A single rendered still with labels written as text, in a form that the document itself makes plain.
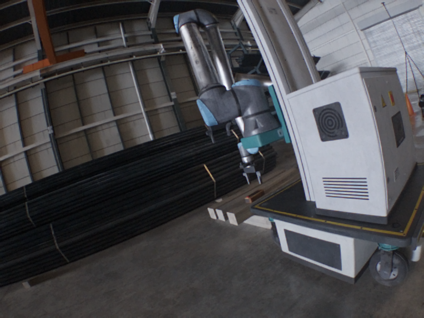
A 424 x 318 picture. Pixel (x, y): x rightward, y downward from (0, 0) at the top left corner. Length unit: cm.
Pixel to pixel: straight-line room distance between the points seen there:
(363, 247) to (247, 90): 86
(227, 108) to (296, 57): 48
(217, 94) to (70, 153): 919
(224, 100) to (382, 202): 79
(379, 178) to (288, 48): 78
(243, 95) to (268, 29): 38
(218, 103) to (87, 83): 990
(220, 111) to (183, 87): 1046
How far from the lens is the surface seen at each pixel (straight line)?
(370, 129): 72
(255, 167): 169
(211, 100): 102
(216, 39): 135
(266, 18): 121
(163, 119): 1053
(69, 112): 1031
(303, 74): 119
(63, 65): 1049
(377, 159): 74
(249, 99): 104
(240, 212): 163
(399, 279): 98
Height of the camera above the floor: 76
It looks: 5 degrees down
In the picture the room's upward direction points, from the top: 18 degrees counter-clockwise
